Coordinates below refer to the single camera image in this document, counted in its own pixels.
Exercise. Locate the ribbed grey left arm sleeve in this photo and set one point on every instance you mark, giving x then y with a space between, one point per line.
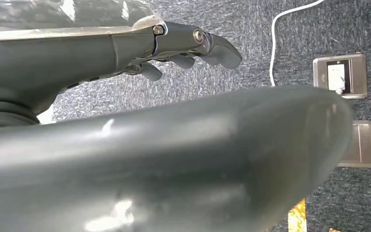
3 115

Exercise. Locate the silver floor socket cover plate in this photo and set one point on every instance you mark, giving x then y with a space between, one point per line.
363 144

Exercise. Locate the glossy grey robot body panel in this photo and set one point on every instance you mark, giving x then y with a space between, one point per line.
60 14

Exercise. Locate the yellow floor tape strip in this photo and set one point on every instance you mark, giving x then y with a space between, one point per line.
297 217

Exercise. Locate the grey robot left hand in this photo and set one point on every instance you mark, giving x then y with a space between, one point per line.
179 153

